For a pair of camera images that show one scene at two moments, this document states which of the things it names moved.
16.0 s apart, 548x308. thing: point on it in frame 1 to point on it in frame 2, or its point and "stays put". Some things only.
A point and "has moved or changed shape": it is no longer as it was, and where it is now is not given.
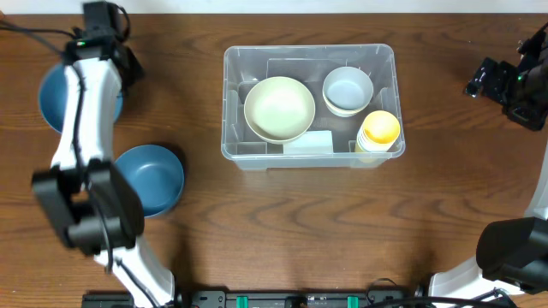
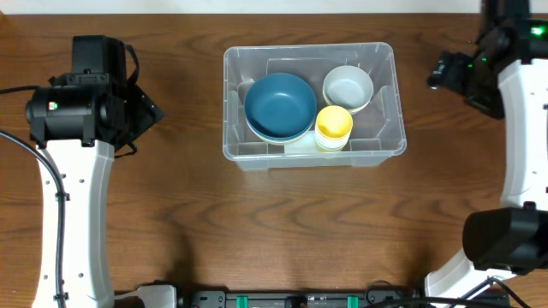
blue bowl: [157, 174] to [282, 125]
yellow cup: [375, 151] to [330, 145]
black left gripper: [132, 68] to [143, 110]
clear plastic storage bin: [311, 105] stays put
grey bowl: [347, 91] stays put
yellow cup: [381, 127] to [334, 121]
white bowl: [344, 113] to [354, 105]
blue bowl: [52, 97] has moved or changed shape
